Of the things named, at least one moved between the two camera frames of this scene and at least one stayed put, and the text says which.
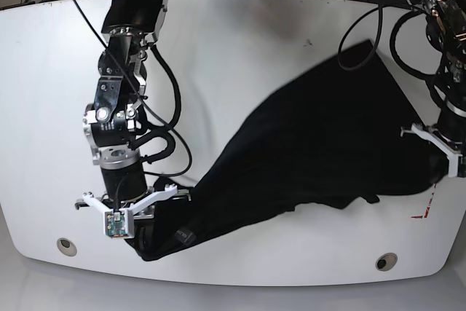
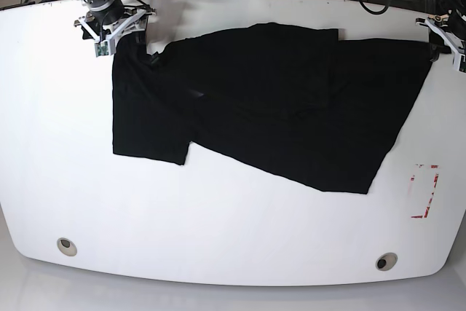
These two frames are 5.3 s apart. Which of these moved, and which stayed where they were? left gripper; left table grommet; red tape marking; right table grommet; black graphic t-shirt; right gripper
Moved: left gripper; black graphic t-shirt; right gripper
Stayed: right table grommet; red tape marking; left table grommet
